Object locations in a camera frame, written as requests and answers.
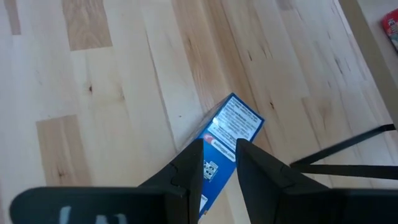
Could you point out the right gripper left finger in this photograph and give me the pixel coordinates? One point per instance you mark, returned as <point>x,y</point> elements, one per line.
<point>192,174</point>

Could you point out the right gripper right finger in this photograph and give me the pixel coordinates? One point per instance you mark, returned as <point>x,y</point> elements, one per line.
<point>264,180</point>

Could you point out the blue Frosted Flakes cereal box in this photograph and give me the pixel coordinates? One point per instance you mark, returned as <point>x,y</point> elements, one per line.
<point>236,124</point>

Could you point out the red Froot Loops cereal box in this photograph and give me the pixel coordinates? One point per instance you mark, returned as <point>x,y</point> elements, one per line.
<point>391,28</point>

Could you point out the wooden shelf black metal legs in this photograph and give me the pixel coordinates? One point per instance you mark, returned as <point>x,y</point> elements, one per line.
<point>368,59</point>

